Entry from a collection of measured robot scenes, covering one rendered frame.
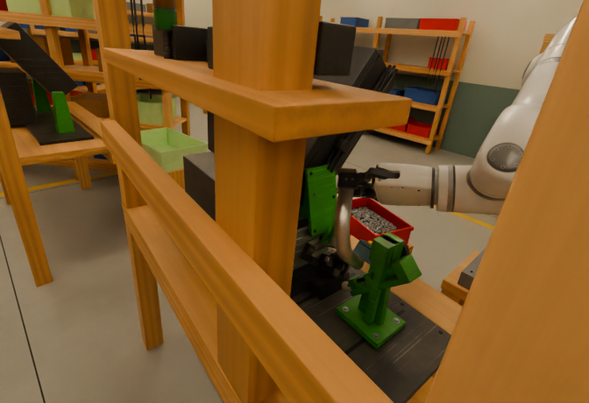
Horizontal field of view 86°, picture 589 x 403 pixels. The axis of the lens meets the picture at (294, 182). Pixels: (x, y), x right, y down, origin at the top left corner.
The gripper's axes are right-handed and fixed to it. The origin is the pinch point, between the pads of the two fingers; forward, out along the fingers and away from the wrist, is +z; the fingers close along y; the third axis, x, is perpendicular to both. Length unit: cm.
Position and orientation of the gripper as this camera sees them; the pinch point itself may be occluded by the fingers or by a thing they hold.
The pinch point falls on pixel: (350, 185)
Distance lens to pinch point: 64.7
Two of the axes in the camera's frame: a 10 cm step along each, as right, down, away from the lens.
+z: -9.2, -0.3, 3.8
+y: -3.3, -4.4, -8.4
